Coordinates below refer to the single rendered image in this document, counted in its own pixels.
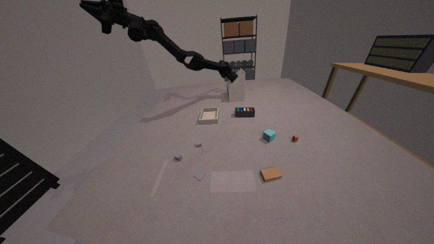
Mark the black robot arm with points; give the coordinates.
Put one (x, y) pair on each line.
(140, 29)

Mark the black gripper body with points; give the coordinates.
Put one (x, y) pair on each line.
(107, 19)

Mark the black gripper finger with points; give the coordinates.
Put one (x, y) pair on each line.
(94, 3)
(94, 11)

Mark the tan flat rectangular block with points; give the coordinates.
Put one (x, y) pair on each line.
(270, 174)

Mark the teal cube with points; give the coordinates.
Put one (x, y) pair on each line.
(268, 135)

